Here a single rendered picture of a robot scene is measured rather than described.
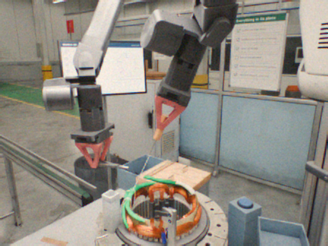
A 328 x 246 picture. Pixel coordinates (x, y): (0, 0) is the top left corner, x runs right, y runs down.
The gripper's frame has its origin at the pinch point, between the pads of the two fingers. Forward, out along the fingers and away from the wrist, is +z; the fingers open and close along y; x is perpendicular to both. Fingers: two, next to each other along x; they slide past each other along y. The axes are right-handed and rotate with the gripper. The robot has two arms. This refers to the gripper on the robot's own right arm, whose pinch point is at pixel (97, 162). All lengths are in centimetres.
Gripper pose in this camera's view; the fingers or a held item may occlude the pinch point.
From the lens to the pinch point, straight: 67.1
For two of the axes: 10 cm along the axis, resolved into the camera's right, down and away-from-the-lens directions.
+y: -3.1, 2.7, -9.1
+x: 9.5, 0.6, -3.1
